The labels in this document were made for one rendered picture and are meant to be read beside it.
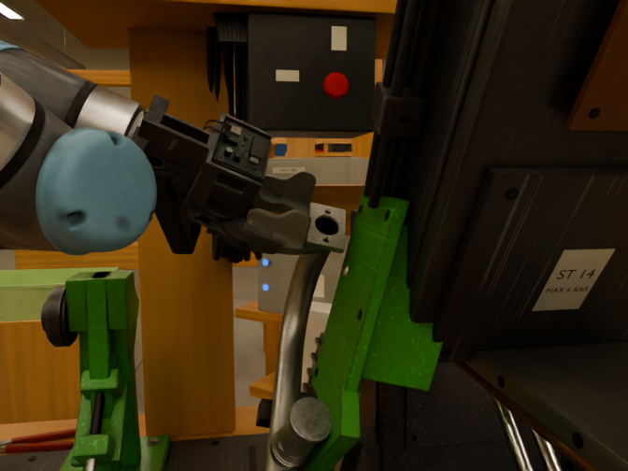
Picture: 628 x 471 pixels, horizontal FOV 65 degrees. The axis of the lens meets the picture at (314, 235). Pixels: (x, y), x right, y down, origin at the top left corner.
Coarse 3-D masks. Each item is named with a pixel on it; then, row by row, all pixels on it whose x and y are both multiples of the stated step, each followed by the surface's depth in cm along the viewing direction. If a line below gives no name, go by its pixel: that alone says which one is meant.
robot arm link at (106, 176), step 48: (0, 96) 26; (0, 144) 25; (48, 144) 28; (96, 144) 28; (0, 192) 26; (48, 192) 27; (96, 192) 28; (144, 192) 31; (0, 240) 32; (48, 240) 29; (96, 240) 28
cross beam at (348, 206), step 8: (320, 192) 87; (328, 192) 87; (336, 192) 87; (344, 192) 87; (352, 192) 88; (360, 192) 88; (312, 200) 87; (320, 200) 87; (328, 200) 87; (336, 200) 87; (344, 200) 88; (352, 200) 88; (344, 208) 88; (352, 208) 88
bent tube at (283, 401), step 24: (312, 216) 52; (336, 216) 53; (312, 240) 50; (336, 240) 51; (312, 264) 55; (312, 288) 58; (288, 312) 58; (288, 336) 57; (288, 360) 55; (288, 384) 53; (288, 408) 51
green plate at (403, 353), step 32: (384, 224) 42; (352, 256) 49; (384, 256) 41; (352, 288) 47; (384, 288) 42; (352, 320) 44; (384, 320) 43; (320, 352) 53; (352, 352) 42; (384, 352) 44; (416, 352) 44; (320, 384) 50; (352, 384) 42; (416, 384) 44
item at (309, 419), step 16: (304, 400) 43; (320, 400) 44; (304, 416) 42; (320, 416) 42; (288, 432) 43; (304, 432) 41; (320, 432) 42; (272, 448) 46; (288, 448) 44; (304, 448) 43; (288, 464) 45
